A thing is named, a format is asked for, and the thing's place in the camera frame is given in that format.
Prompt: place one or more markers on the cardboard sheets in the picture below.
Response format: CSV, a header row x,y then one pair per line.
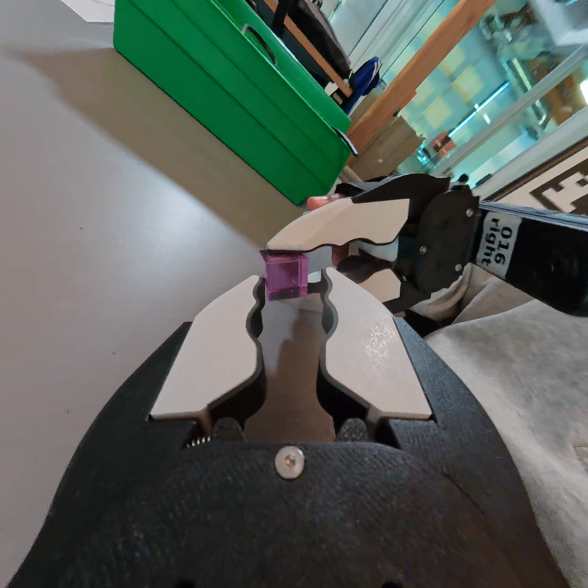
x,y
390,147

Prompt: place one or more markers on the white paper sheet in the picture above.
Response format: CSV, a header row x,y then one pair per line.
x,y
92,9

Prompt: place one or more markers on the wooden table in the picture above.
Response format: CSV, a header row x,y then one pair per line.
x,y
317,62

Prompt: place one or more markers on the transparent purple cube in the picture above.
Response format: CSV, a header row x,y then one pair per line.
x,y
285,280

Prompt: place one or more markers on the green plastic bin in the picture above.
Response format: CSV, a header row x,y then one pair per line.
x,y
206,92

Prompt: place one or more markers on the person's right hand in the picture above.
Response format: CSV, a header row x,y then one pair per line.
x,y
324,202

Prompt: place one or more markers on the black bag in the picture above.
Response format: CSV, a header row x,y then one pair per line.
x,y
330,41

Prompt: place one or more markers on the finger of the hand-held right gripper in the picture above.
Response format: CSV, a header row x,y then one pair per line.
x,y
383,285
349,220

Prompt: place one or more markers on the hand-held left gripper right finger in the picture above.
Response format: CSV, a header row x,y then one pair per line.
x,y
376,363

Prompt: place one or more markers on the blue jacket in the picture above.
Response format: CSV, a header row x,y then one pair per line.
x,y
363,78

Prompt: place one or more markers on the wooden post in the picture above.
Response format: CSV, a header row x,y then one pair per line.
x,y
413,69

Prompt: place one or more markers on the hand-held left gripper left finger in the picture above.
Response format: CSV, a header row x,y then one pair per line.
x,y
211,363

